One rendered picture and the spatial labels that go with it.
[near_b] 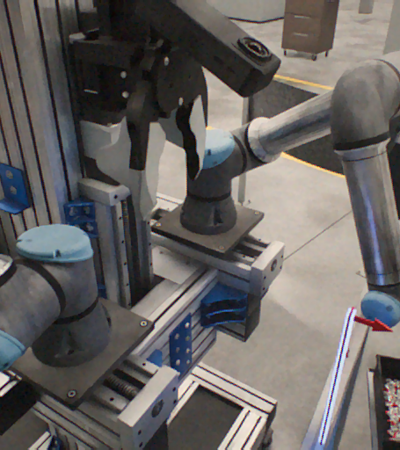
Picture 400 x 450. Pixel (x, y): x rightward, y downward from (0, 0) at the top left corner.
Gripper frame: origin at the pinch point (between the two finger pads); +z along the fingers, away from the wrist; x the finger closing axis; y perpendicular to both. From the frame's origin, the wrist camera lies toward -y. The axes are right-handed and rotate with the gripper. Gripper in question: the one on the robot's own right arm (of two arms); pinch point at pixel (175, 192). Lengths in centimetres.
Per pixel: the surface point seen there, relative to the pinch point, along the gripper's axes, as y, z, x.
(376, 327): -19.6, 30.3, -24.8
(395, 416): -27, 65, -39
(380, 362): -21, 61, -49
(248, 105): 94, 75, -237
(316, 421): -13, 62, -28
